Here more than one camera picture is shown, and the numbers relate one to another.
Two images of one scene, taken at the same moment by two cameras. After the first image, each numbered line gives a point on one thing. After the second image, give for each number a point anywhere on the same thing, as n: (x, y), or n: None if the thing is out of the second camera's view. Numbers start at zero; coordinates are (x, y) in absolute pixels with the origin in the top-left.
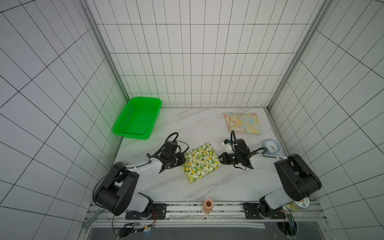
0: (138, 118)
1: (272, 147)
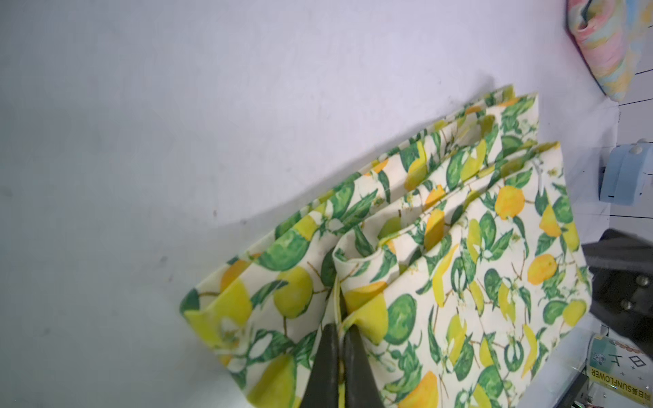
0: None
1: (624, 178)
